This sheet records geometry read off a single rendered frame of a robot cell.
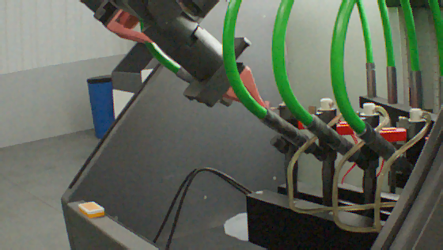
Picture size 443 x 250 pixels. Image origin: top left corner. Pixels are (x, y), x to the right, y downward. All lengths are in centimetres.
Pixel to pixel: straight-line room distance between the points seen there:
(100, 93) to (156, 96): 582
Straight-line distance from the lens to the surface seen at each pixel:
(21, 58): 747
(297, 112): 59
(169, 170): 107
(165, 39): 71
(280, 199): 81
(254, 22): 116
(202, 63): 71
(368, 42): 93
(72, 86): 777
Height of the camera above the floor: 123
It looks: 10 degrees down
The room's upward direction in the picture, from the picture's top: 4 degrees counter-clockwise
